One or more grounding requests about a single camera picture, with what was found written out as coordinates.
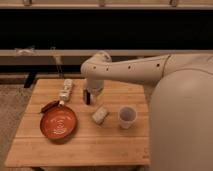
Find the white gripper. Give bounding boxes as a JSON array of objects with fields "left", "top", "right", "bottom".
[{"left": 83, "top": 78, "right": 104, "bottom": 105}]

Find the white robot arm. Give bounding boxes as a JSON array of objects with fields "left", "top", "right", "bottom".
[{"left": 81, "top": 51, "right": 213, "bottom": 171}]

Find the orange round plate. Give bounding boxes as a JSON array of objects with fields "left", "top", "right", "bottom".
[{"left": 40, "top": 106, "right": 77, "bottom": 140}]

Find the wooden table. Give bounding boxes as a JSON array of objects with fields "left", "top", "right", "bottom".
[{"left": 5, "top": 79, "right": 149, "bottom": 167}]

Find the brown handled utensil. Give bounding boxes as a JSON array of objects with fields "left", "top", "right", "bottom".
[{"left": 41, "top": 100, "right": 64, "bottom": 113}]

